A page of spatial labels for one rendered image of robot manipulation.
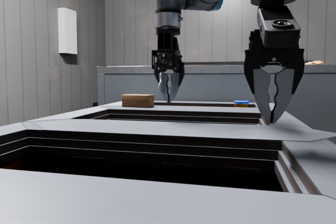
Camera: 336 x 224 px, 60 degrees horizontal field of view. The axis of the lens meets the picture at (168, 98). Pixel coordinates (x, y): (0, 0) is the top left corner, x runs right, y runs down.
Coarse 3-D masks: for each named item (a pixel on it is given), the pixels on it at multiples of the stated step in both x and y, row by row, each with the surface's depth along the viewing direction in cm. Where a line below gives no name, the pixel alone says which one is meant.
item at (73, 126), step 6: (78, 120) 81; (84, 120) 81; (90, 120) 81; (96, 120) 81; (102, 120) 81; (60, 126) 71; (66, 126) 71; (72, 126) 71; (78, 126) 71; (84, 126) 71
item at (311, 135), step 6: (294, 126) 71; (300, 132) 63; (306, 132) 63; (312, 132) 63; (318, 132) 63; (324, 132) 63; (306, 138) 57; (312, 138) 57; (318, 138) 57; (324, 138) 57
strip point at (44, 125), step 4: (60, 120) 81; (64, 120) 81; (68, 120) 81; (72, 120) 81; (76, 120) 81; (40, 124) 74; (44, 124) 74; (48, 124) 74; (52, 124) 74; (56, 124) 74; (60, 124) 74; (44, 128) 68
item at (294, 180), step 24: (48, 120) 82; (144, 120) 107; (168, 120) 106; (192, 120) 104; (216, 120) 102; (240, 120) 100; (264, 120) 87; (0, 144) 60; (24, 144) 66; (48, 144) 66; (72, 144) 65; (96, 144) 64; (120, 144) 62; (144, 144) 61; (168, 144) 60; (192, 144) 60; (216, 144) 58; (240, 144) 57; (264, 144) 56; (264, 168) 55; (288, 168) 44; (312, 192) 33
